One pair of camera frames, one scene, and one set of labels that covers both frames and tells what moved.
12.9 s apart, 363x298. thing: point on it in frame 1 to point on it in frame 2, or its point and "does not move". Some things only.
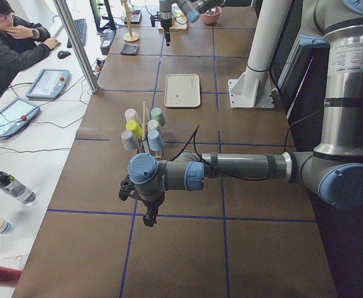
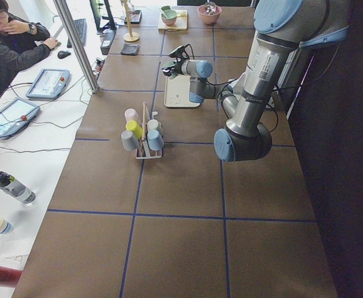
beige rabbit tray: (182, 90) does not move
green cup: (156, 114) to (170, 63)
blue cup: (155, 141) does not move
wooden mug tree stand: (130, 36) does not move
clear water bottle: (13, 187) does not move
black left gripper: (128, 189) to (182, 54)
